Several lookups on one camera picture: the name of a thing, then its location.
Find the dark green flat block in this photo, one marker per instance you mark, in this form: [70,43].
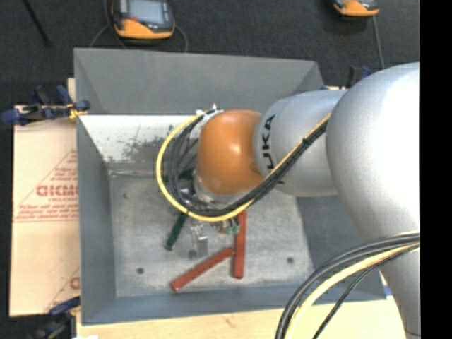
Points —
[175,231]

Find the brown cardboard board, red print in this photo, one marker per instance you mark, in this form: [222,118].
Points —
[42,175]

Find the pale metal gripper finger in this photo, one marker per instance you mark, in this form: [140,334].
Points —
[193,240]
[203,246]

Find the red-brown flat block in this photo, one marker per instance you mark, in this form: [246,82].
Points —
[201,268]
[239,249]

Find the grey metal bin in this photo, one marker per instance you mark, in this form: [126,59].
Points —
[148,224]

